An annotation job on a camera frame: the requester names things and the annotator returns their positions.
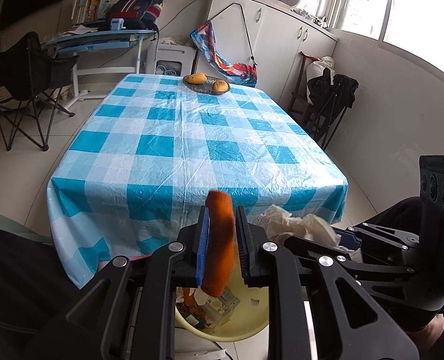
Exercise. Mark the yellow mango left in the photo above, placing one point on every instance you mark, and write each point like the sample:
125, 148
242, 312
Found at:
196, 78

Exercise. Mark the blue study desk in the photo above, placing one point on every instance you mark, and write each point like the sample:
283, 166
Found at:
74, 45

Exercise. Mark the blue checkered tablecloth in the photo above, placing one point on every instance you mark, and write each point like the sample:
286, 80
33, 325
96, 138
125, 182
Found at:
141, 166

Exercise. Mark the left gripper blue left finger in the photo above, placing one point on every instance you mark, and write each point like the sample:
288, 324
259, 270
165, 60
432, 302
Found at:
127, 310

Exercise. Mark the dark glass fruit plate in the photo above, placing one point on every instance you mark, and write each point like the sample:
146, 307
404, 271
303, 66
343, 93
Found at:
205, 88

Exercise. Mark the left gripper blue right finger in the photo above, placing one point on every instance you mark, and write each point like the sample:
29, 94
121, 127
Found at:
318, 305

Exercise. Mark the orange peel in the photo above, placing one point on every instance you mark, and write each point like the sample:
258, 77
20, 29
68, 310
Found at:
221, 245

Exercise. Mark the white paper wrapper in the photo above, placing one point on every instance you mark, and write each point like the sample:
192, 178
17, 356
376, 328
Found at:
279, 225

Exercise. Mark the dark striped backpack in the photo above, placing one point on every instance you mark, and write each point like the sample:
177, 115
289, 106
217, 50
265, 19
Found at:
136, 14

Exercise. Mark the pale yellow trash bin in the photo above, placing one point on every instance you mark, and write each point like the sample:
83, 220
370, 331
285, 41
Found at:
239, 313

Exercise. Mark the green milk carton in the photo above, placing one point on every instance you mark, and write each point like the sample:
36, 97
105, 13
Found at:
204, 312

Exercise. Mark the white plastic stool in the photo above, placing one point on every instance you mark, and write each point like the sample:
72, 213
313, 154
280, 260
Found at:
169, 60

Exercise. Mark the row of books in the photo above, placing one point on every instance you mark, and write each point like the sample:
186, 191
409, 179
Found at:
89, 11

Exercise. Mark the black folded chair right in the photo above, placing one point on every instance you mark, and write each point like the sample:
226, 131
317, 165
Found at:
330, 97

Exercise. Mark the white wall cabinet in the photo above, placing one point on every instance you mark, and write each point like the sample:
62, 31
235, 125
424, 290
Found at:
273, 35

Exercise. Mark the black folding camp chair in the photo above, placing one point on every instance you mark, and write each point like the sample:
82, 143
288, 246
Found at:
30, 75

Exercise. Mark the yellow mango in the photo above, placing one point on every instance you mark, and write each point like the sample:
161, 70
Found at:
220, 86
196, 78

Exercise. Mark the yellow mango right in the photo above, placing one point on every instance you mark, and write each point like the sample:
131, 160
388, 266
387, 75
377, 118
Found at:
220, 86

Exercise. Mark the white bag on chair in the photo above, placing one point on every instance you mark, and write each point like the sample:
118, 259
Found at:
316, 68

